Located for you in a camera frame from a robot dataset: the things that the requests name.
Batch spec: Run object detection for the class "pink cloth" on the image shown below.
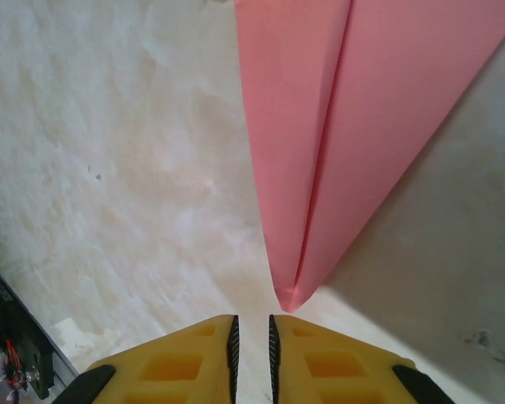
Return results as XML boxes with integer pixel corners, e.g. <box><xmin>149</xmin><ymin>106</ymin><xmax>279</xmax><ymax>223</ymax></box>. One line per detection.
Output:
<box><xmin>233</xmin><ymin>0</ymin><xmax>505</xmax><ymax>314</ymax></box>

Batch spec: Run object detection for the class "red wire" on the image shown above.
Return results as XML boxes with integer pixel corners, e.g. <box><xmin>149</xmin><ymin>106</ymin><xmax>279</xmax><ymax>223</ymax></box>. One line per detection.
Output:
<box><xmin>2</xmin><ymin>338</ymin><xmax>29</xmax><ymax>391</ymax></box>

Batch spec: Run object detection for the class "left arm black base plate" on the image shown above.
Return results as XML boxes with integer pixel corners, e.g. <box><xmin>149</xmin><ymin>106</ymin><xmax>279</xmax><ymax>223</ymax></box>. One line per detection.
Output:
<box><xmin>0</xmin><ymin>326</ymin><xmax>55</xmax><ymax>400</ymax></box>

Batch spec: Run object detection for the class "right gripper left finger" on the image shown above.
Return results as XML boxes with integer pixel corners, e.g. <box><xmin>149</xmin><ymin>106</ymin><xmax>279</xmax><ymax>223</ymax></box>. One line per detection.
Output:
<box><xmin>56</xmin><ymin>314</ymin><xmax>241</xmax><ymax>404</ymax></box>

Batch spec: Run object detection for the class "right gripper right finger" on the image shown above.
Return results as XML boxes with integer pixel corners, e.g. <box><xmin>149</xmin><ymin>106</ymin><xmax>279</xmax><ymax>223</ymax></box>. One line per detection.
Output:
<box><xmin>268</xmin><ymin>314</ymin><xmax>452</xmax><ymax>404</ymax></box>

